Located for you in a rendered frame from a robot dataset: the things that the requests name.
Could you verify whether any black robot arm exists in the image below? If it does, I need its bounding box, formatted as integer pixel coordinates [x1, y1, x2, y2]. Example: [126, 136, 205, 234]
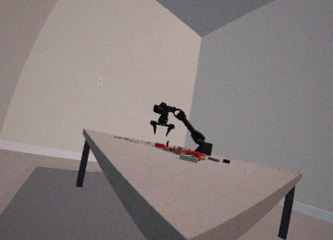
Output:
[153, 102, 205, 145]

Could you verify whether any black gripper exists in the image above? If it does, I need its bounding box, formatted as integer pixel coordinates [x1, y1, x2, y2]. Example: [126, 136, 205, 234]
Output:
[150, 115, 175, 136]

